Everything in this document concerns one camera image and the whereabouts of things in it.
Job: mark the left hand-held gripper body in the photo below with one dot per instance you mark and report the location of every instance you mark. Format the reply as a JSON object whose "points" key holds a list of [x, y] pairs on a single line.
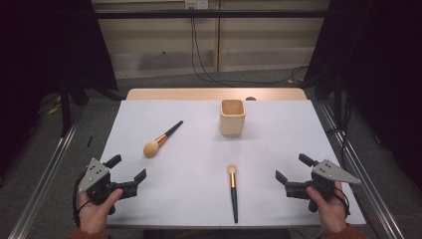
{"points": [[94, 174]]}

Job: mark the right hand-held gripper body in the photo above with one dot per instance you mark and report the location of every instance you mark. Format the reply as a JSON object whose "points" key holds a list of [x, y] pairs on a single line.
{"points": [[331, 172]]}

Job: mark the large round makeup brush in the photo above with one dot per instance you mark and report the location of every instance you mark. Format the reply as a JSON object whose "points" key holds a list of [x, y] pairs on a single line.
{"points": [[151, 149]]}

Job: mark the small slim makeup brush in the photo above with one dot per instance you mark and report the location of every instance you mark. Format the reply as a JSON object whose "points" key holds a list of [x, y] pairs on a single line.
{"points": [[234, 195]]}

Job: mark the beige square cup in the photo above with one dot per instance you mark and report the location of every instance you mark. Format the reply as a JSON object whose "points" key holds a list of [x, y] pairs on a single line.
{"points": [[232, 124]]}

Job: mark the person's left hand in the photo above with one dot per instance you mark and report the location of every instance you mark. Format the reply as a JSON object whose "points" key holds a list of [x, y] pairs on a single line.
{"points": [[93, 215]]}

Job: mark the person's right hand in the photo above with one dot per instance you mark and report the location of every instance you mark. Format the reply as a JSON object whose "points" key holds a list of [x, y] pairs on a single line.
{"points": [[331, 215]]}

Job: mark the white table mat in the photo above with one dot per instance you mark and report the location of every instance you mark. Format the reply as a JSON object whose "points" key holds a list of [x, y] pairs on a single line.
{"points": [[192, 186]]}

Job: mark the dark table grommet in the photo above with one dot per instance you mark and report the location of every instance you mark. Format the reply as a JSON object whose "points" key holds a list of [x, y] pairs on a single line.
{"points": [[251, 98]]}

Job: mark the black curtain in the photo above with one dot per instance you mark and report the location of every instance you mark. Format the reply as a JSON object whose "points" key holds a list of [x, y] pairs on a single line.
{"points": [[381, 66], [43, 49]]}

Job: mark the metal floor rail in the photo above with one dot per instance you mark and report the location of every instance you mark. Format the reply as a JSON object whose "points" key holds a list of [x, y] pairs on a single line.
{"points": [[46, 179], [365, 169]]}

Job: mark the black horizontal frame bar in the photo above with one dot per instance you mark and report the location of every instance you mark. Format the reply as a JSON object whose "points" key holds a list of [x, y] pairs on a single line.
{"points": [[212, 14]]}

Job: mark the white wall socket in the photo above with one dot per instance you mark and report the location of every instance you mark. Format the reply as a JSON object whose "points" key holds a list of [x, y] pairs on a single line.
{"points": [[196, 4]]}

